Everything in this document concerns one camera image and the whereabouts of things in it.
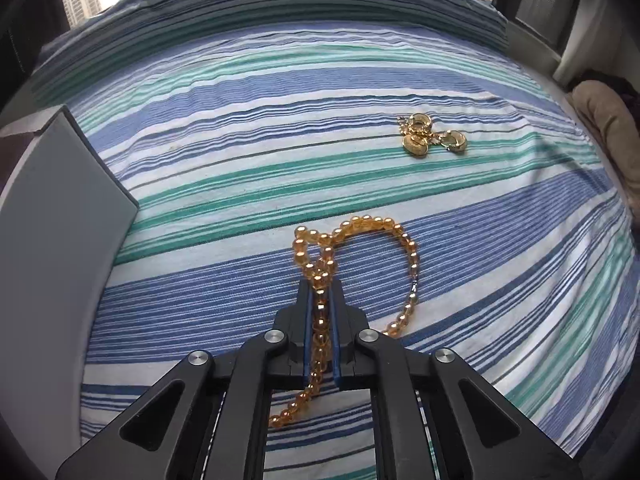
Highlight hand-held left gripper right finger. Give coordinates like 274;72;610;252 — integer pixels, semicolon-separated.
327;279;584;480

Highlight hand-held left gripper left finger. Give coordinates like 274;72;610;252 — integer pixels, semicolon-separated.
55;280;316;480

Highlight amber bead necklace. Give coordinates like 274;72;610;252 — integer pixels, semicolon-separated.
268;215;421;431

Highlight grey tray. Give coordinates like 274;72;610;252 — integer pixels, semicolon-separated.
0;105;140;461

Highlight blue green striped blanket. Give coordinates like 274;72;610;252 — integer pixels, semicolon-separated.
30;0;637;480

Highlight beige pillow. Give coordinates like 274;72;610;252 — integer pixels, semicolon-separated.
571;80;640;223

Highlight white curtain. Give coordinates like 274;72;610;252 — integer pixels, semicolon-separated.
552;0;611;92

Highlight dark window blind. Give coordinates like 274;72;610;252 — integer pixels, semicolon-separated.
512;0;585;52

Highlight beige apartment building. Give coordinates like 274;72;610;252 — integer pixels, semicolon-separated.
61;0;102;27

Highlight gold charm bracelet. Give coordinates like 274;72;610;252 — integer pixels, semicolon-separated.
397;113;469;159

